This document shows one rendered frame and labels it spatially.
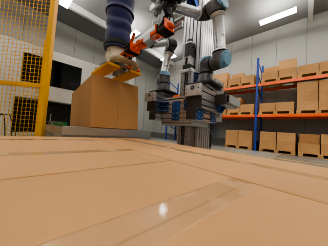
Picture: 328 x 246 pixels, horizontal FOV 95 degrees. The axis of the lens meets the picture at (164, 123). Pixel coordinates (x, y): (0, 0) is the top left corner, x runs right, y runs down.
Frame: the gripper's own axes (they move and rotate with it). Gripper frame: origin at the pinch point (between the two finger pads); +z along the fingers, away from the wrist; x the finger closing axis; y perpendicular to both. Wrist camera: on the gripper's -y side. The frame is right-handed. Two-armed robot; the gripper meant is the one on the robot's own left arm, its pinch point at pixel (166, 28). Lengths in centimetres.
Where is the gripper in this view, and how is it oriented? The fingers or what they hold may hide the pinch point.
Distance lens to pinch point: 101.4
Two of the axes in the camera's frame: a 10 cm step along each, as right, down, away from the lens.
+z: -0.6, 10.0, -0.6
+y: -6.9, 0.0, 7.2
